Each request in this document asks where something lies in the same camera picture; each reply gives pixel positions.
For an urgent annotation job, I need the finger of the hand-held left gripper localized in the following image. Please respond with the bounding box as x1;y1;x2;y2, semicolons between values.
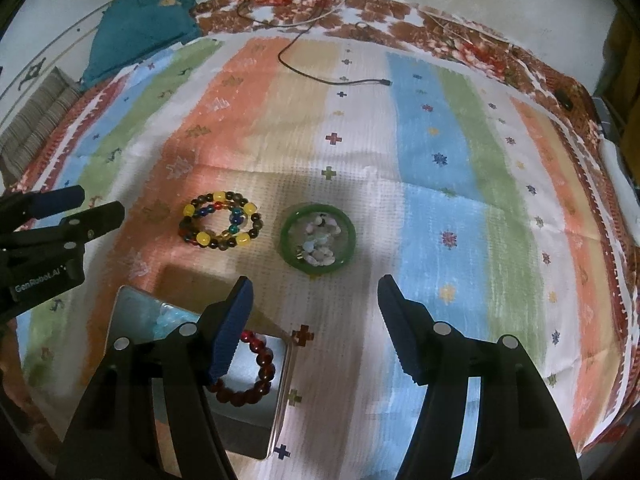
0;201;126;261
0;185;86;233

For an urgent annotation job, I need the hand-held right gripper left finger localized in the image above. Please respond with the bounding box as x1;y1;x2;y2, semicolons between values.
55;275;256;480

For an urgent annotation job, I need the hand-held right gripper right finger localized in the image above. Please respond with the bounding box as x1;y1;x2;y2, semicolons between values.
377;274;583;480

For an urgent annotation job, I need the dark red bead bracelet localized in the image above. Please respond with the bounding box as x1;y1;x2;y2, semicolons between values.
215;330;275;407

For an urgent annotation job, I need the metal tin box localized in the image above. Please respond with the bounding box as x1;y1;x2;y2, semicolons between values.
102;285;293;461

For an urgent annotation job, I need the multicolour bead bracelet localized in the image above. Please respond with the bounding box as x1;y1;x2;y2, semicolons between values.
178;190;264;251

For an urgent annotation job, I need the green bangle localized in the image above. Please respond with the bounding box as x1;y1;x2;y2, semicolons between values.
280;202;357;274

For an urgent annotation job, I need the white bead bracelet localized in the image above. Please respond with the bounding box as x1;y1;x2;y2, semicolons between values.
295;212;343;266

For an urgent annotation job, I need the striped grey cushion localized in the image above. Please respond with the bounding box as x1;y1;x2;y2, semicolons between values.
0;66;83;188

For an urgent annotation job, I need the striped pastel blanket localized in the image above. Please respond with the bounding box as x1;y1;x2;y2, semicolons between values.
15;37;631;480

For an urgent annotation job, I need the teal cloth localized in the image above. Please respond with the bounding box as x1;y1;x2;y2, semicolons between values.
80;0;201;88

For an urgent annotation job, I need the long black cable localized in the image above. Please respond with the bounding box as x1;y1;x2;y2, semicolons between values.
277;0;393;87

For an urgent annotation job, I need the white cable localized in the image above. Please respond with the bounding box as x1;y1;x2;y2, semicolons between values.
235;0;351;27

